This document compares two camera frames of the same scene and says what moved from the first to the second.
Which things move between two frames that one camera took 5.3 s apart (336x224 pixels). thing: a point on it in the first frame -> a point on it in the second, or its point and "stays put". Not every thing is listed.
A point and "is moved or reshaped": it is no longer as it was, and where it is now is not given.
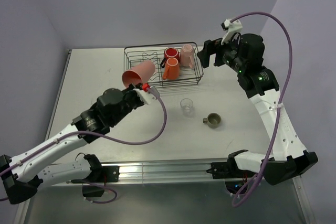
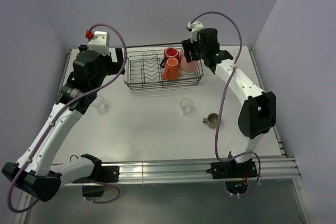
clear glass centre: [187, 105] stays put
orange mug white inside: [171, 71] stays put
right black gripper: [211, 47] -> [188, 46]
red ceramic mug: [170, 52] stays put
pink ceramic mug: [187, 56] is moved or reshaped
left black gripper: [129, 89] -> [116, 67]
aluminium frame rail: [184, 170] stays put
